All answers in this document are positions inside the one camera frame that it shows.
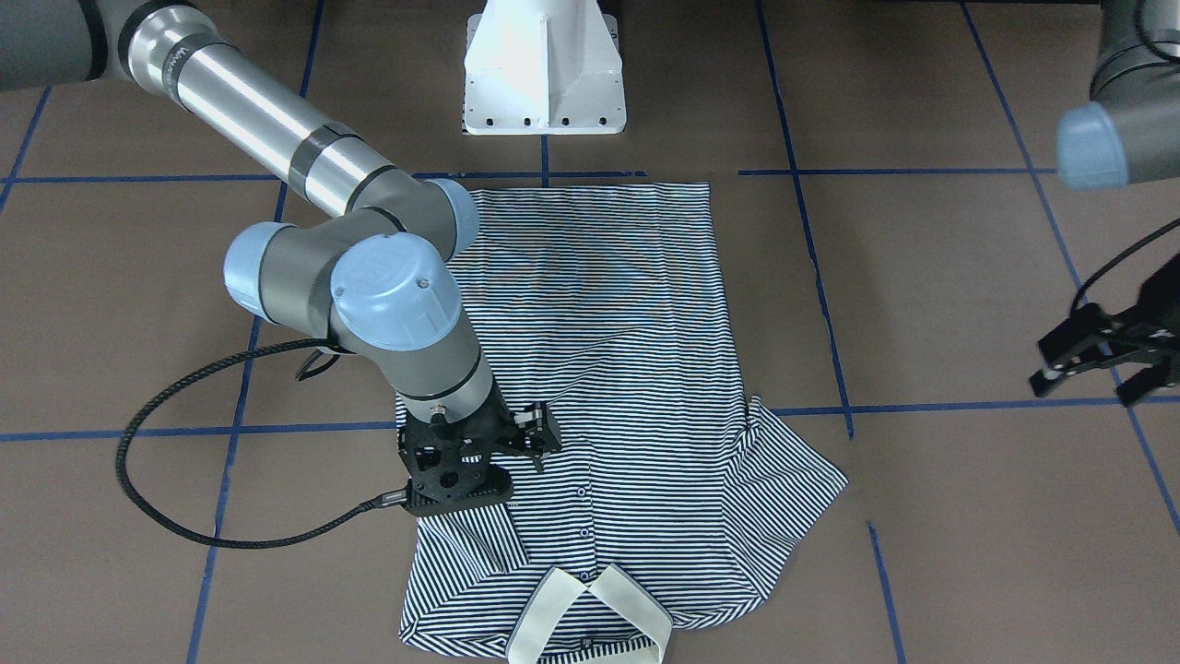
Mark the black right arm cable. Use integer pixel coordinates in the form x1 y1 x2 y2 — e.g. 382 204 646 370
114 338 417 551

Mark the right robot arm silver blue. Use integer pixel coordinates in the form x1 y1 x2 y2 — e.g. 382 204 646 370
4 1 561 487

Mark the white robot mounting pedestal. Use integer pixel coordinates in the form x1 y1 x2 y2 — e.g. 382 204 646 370
461 1 628 136

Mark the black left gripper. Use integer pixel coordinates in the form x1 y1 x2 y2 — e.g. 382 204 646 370
1029 272 1179 407

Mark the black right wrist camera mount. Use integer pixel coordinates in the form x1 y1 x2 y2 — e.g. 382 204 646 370
402 449 514 517

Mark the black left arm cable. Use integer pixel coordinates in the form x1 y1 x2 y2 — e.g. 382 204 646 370
1069 218 1180 314

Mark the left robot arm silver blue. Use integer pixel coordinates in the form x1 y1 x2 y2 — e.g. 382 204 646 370
1029 1 1179 408

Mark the striped polo shirt white collar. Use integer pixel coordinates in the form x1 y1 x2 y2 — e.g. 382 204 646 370
396 180 848 664

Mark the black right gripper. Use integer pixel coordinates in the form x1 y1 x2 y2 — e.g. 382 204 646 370
396 387 563 480

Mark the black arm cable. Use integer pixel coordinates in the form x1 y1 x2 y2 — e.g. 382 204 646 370
114 338 417 551
1069 218 1180 314

